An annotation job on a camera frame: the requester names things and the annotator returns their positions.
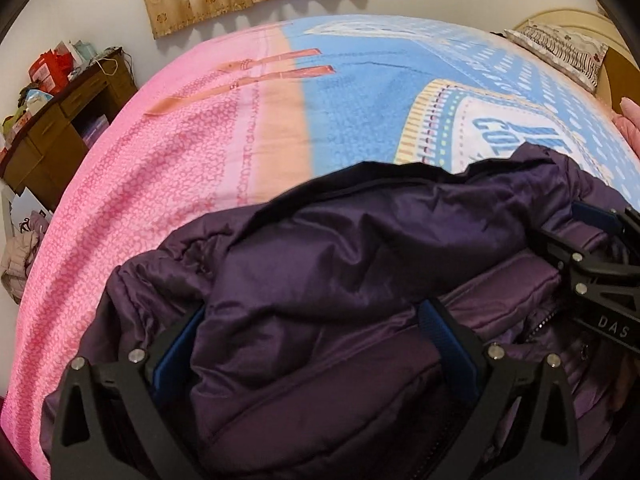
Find dark purple puffer jacket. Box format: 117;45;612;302
39;142;633;480

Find pile of beige clothes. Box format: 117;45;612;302
1;210;50;304

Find folded pink quilt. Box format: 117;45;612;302
613;98;640;157

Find cream wooden headboard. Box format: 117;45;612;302
504;9;639;113

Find grey patterned pillow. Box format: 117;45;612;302
503;21;608;94

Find brown wooden desk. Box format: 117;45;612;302
1;47;138;210

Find pink and blue bed blanket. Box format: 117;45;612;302
1;15;639;479

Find red gift bag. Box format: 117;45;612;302
28;50;74;96

